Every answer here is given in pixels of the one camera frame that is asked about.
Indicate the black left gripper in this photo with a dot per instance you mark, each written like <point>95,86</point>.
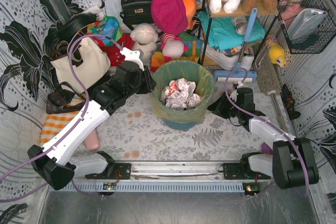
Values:
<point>144,80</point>

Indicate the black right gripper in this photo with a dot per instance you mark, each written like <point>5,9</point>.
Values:
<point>226,108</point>

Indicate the yellow-green trash bag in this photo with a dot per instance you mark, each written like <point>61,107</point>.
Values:
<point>191,71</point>

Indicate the teal plastic trash bin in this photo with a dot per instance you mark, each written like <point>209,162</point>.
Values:
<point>180,126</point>

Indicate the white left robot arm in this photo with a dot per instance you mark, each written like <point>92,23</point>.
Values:
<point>54,161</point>

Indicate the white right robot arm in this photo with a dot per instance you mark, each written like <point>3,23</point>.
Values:
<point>291,162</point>

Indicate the red fabric bag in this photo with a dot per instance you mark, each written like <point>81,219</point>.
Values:
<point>113,52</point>

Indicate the cream canvas tote bag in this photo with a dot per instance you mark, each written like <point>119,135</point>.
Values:
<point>95,64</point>

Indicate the crumpled white paper trash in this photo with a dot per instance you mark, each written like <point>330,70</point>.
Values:
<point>180,94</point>

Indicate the colourful striped bag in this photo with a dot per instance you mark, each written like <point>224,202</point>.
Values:
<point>110,27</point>

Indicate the dark brown leather bag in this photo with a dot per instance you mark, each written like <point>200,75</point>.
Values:
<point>59,101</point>

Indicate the magenta fabric bag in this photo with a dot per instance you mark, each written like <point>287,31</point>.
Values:
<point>169,16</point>

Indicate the black orange toy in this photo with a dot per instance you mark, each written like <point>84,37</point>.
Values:
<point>289,102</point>

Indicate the white plush lamb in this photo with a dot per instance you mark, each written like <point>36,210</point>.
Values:
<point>145,38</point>

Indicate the pink striped plush doll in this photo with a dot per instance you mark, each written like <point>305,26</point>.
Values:
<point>172,47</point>

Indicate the yellow plush duck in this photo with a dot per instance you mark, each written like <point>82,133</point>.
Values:
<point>275,52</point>

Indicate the teal folded cloth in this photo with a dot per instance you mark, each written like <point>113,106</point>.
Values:
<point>223,35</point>

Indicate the black leather handbag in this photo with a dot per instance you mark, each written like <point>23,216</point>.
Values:
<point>135,12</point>

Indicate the rainbow striped box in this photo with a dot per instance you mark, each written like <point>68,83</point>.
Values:
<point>192,54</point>

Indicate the pink rolled towel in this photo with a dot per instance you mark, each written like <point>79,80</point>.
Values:
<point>92,141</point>

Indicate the orange white checked cloth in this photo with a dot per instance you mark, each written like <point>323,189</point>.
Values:
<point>53,124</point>

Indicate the silver foil pouch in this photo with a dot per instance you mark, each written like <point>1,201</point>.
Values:
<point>306,22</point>

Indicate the orange plush toy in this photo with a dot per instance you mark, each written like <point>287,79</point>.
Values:
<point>190,7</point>

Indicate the black metal shelf rack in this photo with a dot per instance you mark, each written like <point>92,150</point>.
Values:
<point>206,27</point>

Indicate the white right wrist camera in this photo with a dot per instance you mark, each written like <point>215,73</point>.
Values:
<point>238,85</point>

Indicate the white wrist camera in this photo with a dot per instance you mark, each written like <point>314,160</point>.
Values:
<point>238,85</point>
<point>134,56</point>

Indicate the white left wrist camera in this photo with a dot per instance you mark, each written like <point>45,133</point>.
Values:
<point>134,56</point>

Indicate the blue handled mop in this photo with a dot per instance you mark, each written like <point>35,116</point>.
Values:
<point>238,73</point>

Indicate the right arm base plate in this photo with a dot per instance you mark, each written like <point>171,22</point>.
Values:
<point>235,171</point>

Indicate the aluminium mounting rail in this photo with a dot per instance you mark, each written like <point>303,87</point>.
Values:
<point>149,170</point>

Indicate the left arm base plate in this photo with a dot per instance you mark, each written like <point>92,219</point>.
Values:
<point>117,171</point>

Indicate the black wire basket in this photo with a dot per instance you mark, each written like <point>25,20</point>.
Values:
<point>317,41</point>

